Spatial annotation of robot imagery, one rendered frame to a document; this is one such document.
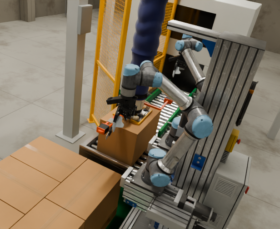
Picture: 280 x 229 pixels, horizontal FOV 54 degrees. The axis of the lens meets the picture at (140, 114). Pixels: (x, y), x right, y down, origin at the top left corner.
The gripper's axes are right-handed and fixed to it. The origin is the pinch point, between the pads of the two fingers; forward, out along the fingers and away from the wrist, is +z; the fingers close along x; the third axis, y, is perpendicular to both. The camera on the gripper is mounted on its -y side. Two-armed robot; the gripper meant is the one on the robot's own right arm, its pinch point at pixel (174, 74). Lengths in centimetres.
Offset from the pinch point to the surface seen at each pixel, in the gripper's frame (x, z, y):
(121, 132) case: -21, 62, -31
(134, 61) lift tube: 1.4, 0.0, -38.9
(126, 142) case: -21, 71, -24
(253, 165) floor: 150, 152, 112
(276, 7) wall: 956, -2, 79
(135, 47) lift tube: 0.5, -12.7, -40.3
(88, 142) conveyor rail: -18, 93, -66
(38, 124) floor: 42, 152, -187
